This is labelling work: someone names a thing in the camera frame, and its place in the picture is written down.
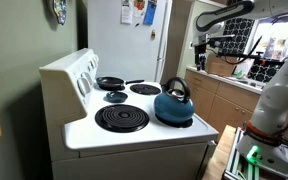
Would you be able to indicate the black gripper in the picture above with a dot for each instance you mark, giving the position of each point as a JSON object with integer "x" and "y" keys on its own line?
{"x": 200, "y": 44}

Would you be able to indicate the blue kettle with black handle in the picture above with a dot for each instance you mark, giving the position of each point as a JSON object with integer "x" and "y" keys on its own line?
{"x": 173, "y": 105}

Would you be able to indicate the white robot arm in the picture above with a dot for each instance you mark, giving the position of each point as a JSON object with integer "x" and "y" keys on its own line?
{"x": 261, "y": 144}

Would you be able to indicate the white electric stove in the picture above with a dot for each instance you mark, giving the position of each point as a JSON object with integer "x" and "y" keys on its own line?
{"x": 82, "y": 150}

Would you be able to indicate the cardboard box on counter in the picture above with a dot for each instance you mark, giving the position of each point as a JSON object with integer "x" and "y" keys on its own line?
{"x": 214, "y": 65}

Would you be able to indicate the wooden kitchen cabinets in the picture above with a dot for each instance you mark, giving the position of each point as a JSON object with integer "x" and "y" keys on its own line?
{"x": 220, "y": 103}

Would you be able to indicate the blue paper on fridge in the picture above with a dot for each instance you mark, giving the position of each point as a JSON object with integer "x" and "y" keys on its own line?
{"x": 150, "y": 12}

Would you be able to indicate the white refrigerator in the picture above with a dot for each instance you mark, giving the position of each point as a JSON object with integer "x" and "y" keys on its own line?
{"x": 129, "y": 51}

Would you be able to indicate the back right coil burner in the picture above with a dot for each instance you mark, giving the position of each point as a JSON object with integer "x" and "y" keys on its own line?
{"x": 145, "y": 89}

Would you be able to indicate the coil burner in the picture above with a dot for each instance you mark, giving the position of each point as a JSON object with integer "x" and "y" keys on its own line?
{"x": 145, "y": 89}
{"x": 184, "y": 124}
{"x": 122, "y": 118}

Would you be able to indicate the front right coil burner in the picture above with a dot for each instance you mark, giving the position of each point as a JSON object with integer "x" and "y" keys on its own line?
{"x": 184, "y": 124}

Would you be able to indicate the white paper on fridge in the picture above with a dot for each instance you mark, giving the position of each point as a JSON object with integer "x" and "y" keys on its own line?
{"x": 126, "y": 11}

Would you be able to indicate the black frying pan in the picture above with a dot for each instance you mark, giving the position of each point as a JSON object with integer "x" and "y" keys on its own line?
{"x": 113, "y": 82}

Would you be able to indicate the small blue dish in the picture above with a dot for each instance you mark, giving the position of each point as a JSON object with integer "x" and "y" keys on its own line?
{"x": 116, "y": 97}

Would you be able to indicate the front left coil burner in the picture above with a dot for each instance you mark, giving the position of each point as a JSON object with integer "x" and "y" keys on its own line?
{"x": 122, "y": 118}

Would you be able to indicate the colourful wall decoration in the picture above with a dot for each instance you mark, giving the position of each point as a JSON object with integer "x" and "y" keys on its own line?
{"x": 59, "y": 8}

